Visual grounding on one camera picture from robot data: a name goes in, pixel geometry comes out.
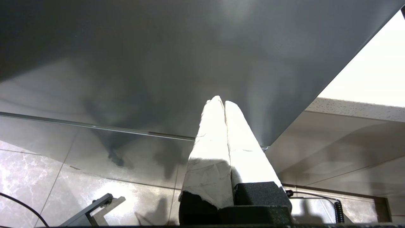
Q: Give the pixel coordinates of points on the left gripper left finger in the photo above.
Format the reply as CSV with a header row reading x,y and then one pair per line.
x,y
207,164

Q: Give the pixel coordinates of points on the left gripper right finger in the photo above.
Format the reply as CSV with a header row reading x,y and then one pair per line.
x,y
250,167

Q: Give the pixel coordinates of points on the grey under-counter cabinet front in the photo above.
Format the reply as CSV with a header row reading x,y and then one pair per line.
x,y
341,148

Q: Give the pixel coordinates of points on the grey metal bracket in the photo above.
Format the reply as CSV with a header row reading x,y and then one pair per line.
x,y
95,209

